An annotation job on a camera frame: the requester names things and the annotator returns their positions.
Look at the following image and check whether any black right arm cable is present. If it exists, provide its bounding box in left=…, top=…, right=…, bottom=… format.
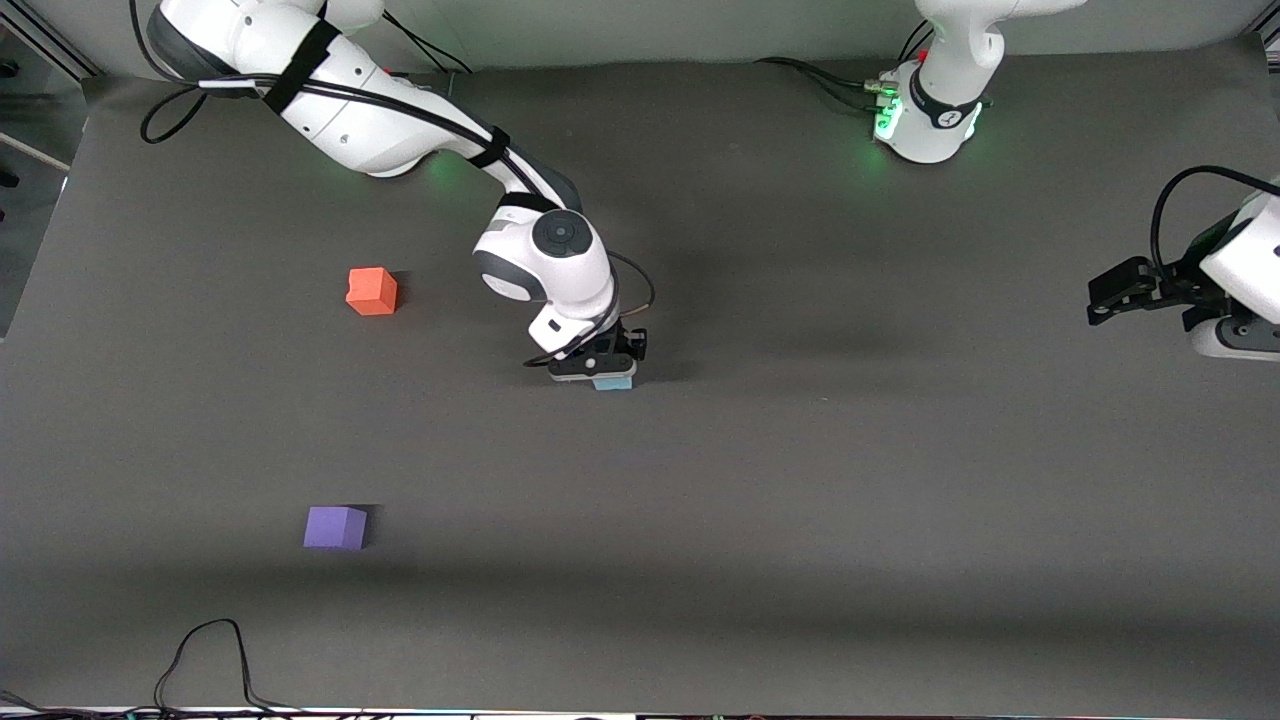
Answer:
left=128, top=0, right=656, bottom=366

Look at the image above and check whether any aluminium frame rail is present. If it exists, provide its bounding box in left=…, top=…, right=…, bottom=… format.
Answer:
left=0, top=15, right=101, bottom=81

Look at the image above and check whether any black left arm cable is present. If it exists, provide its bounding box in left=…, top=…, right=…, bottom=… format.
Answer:
left=1149, top=165, right=1280, bottom=273

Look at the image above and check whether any purple foam block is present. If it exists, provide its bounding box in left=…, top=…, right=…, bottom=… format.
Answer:
left=303, top=506, right=368, bottom=551

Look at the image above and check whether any looped black cable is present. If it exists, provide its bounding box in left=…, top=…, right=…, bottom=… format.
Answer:
left=153, top=618, right=311, bottom=717

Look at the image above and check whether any black base cable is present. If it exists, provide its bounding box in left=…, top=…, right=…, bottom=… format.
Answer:
left=385, top=10, right=473, bottom=77
left=753, top=20, right=936, bottom=113

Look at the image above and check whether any orange foam block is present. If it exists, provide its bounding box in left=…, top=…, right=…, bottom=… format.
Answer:
left=346, top=267, right=399, bottom=317

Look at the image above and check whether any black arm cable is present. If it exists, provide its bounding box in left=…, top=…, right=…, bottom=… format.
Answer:
left=1149, top=165, right=1280, bottom=273
left=128, top=0, right=656, bottom=366

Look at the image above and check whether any black left base cable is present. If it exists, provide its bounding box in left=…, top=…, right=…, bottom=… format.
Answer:
left=753, top=20, right=936, bottom=113

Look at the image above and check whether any black right base cable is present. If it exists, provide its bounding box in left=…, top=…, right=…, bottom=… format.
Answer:
left=385, top=10, right=473, bottom=77

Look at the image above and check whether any dark grey table mat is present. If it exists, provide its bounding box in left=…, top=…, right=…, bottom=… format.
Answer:
left=0, top=40, right=1280, bottom=717

